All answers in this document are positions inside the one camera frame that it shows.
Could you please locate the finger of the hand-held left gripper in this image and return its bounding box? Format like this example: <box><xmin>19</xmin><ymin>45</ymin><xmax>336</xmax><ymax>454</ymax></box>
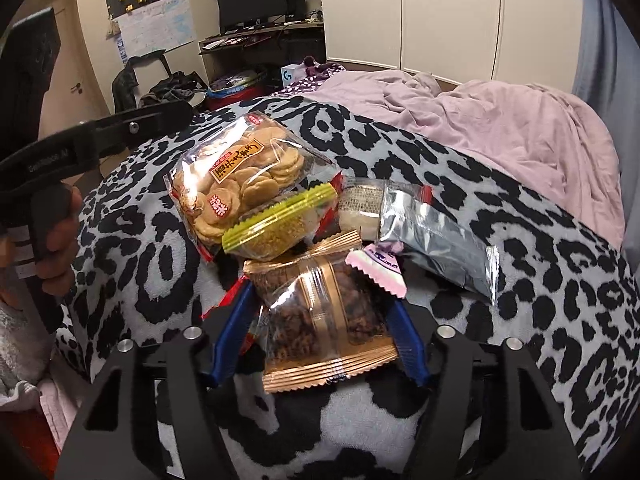
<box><xmin>92</xmin><ymin>100</ymin><xmax>195</xmax><ymax>160</ymax></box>

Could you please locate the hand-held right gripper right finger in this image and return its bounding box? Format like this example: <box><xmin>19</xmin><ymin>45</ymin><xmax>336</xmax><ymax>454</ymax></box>
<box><xmin>386</xmin><ymin>298</ymin><xmax>584</xmax><ymax>480</ymax></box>

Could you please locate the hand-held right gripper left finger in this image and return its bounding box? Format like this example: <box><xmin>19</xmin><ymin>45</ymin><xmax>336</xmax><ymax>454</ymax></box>
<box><xmin>54</xmin><ymin>279</ymin><xmax>258</xmax><ymax>480</ymax></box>

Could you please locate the brown snack packet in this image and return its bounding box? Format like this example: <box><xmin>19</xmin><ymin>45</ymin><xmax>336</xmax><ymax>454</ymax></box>
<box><xmin>243</xmin><ymin>230</ymin><xmax>399</xmax><ymax>393</ymax></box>

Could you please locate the silver foil snack packet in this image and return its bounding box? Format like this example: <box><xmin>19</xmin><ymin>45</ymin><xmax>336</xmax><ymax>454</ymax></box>
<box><xmin>377</xmin><ymin>183</ymin><xmax>501</xmax><ymax>307</ymax></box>

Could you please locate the clear red-edged bun packet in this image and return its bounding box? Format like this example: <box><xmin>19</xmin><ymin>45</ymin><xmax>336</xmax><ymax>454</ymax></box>
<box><xmin>315</xmin><ymin>177</ymin><xmax>433</xmax><ymax>243</ymax></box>

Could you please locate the person's left hand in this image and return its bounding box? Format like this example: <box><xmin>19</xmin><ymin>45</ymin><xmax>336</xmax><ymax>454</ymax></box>
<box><xmin>34</xmin><ymin>186</ymin><xmax>84</xmax><ymax>282</ymax></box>

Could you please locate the red snack packet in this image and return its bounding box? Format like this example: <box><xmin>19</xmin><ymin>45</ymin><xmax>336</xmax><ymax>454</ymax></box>
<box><xmin>200</xmin><ymin>277</ymin><xmax>268</xmax><ymax>361</ymax></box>

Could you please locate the pile of dark clothes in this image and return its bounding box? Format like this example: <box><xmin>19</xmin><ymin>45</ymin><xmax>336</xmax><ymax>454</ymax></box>
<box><xmin>140</xmin><ymin>72</ymin><xmax>208</xmax><ymax>108</ymax></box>

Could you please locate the black jacket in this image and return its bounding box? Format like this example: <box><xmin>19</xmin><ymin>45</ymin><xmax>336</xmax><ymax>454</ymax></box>
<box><xmin>111</xmin><ymin>57</ymin><xmax>142</xmax><ymax>111</ymax></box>

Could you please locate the small pink candy packet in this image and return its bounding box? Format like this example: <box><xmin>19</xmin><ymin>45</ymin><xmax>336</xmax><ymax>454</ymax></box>
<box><xmin>345</xmin><ymin>240</ymin><xmax>407</xmax><ymax>301</ymax></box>

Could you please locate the beige door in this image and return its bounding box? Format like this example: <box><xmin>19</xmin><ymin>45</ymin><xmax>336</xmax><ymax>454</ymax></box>
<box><xmin>50</xmin><ymin>0</ymin><xmax>117</xmax><ymax>126</ymax></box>

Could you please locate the red storage bin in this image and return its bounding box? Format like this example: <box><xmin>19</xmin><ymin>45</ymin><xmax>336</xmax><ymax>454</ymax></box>
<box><xmin>212</xmin><ymin>87</ymin><xmax>268</xmax><ymax>110</ymax></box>

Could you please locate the light blue plastic tub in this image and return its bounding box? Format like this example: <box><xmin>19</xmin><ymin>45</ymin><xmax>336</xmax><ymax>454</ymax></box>
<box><xmin>206</xmin><ymin>71</ymin><xmax>268</xmax><ymax>98</ymax></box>

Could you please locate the leopard print blanket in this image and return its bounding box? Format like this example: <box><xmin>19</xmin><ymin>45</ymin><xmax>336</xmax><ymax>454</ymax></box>
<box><xmin>55</xmin><ymin>95</ymin><xmax>640</xmax><ymax>480</ymax></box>

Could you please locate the yellow-green edged snack packet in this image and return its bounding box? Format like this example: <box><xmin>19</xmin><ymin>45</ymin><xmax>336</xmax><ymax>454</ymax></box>
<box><xmin>221</xmin><ymin>182</ymin><xmax>338</xmax><ymax>261</ymax></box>

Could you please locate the clear bag of rice crackers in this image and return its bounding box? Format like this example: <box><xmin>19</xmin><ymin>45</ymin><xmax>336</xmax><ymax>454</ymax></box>
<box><xmin>165</xmin><ymin>110</ymin><xmax>336</xmax><ymax>263</ymax></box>

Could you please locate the wooden computer desk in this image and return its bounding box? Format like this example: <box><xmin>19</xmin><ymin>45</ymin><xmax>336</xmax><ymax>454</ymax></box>
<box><xmin>197</xmin><ymin>17</ymin><xmax>328</xmax><ymax>86</ymax></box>

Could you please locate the black computer monitor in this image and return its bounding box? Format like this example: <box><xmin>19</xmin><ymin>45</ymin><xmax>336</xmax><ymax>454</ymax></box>
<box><xmin>217</xmin><ymin>0</ymin><xmax>288</xmax><ymax>31</ymax></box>

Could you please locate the purple spotted cloth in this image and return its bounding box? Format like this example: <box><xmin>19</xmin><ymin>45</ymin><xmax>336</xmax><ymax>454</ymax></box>
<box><xmin>272</xmin><ymin>57</ymin><xmax>346</xmax><ymax>96</ymax></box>

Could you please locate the pink duvet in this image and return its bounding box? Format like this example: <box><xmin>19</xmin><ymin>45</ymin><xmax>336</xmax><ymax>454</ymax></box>
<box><xmin>300</xmin><ymin>70</ymin><xmax>626</xmax><ymax>251</ymax></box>

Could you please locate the cream wardrobe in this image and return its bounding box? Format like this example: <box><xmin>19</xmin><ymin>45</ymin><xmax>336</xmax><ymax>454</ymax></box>
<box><xmin>317</xmin><ymin>0</ymin><xmax>586</xmax><ymax>93</ymax></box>

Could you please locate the blue-grey curtain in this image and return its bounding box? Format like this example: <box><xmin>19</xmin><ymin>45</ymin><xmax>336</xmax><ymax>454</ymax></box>
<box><xmin>575</xmin><ymin>0</ymin><xmax>640</xmax><ymax>171</ymax></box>

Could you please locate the white wall calendar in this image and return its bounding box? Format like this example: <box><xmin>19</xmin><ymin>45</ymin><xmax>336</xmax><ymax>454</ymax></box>
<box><xmin>116</xmin><ymin>0</ymin><xmax>197</xmax><ymax>58</ymax></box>

